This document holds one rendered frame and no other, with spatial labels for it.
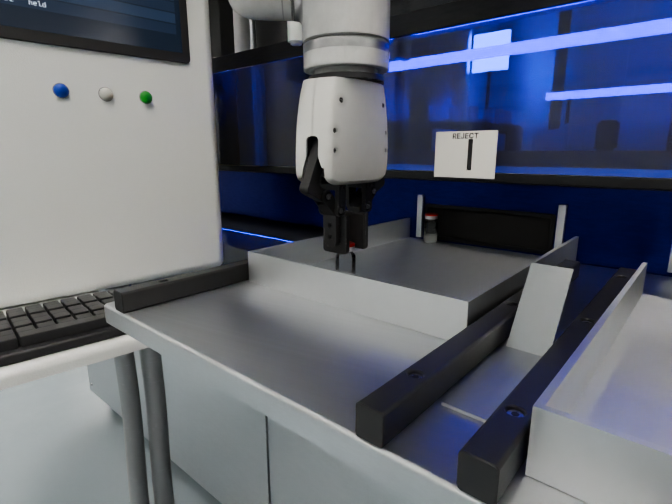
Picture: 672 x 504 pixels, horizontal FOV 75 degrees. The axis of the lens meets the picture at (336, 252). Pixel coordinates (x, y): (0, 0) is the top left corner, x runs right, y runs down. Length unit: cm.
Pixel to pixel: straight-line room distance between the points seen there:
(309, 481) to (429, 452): 80
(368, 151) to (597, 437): 33
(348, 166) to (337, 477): 68
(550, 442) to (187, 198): 72
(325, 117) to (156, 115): 45
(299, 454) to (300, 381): 73
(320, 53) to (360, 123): 7
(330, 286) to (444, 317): 12
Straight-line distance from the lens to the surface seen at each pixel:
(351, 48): 43
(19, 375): 58
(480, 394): 29
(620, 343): 40
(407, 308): 37
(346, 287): 40
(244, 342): 35
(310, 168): 42
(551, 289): 36
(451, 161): 62
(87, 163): 78
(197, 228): 85
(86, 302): 67
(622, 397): 32
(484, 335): 33
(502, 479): 21
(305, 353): 33
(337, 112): 42
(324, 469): 98
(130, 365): 98
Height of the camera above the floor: 102
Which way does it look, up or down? 13 degrees down
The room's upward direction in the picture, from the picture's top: straight up
